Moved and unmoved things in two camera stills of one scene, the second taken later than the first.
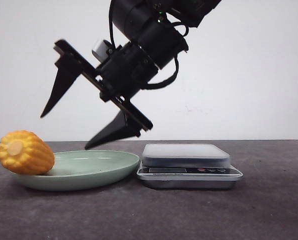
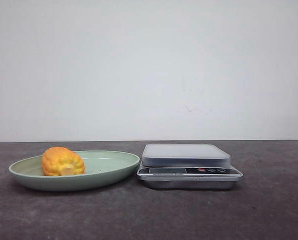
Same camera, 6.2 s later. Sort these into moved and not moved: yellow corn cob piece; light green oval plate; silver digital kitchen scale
Moved: yellow corn cob piece
Not moved: silver digital kitchen scale; light green oval plate
